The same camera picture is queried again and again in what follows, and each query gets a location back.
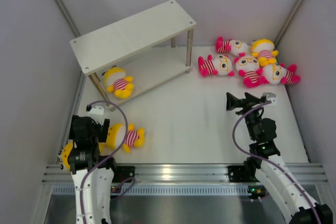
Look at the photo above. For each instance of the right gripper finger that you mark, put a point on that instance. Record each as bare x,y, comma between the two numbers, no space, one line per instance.
253,100
233,102

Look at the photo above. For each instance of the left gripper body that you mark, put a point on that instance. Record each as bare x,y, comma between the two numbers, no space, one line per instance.
95,136

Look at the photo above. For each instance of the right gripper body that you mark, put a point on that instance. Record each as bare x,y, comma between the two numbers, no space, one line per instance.
250,119

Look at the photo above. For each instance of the pink plush toy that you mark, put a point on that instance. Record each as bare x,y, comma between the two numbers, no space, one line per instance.
249,69
278,74
234,47
220,65

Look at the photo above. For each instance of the yellow plush toy floor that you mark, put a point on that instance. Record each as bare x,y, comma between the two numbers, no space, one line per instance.
129,137

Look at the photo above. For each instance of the yellow plush toy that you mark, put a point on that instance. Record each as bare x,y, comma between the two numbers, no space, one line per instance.
117,82
64,155

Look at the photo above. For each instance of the yellow plush toy corner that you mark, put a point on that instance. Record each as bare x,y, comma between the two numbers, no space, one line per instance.
264,51

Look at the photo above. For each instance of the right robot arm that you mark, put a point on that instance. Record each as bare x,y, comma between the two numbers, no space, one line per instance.
266,165

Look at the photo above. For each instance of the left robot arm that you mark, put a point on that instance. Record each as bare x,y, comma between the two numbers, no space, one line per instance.
91,173

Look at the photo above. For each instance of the yellow plush toy on shelf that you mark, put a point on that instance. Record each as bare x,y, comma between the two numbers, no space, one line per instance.
117,82

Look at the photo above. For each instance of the white two-tier shelf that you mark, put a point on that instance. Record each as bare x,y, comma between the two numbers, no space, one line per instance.
152,46

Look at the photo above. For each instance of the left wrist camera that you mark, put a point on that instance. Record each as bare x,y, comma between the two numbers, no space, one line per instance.
96,113

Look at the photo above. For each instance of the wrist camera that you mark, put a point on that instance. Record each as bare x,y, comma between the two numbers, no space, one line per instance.
271,97
96,113

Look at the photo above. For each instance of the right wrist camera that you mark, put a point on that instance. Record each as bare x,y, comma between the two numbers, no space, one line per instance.
271,97

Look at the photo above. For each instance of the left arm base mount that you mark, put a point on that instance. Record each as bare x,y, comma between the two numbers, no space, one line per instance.
122,173

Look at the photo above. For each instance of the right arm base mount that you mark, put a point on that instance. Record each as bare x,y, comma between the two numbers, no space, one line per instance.
239,174

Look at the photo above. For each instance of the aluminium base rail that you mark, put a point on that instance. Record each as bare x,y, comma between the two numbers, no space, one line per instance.
184,179

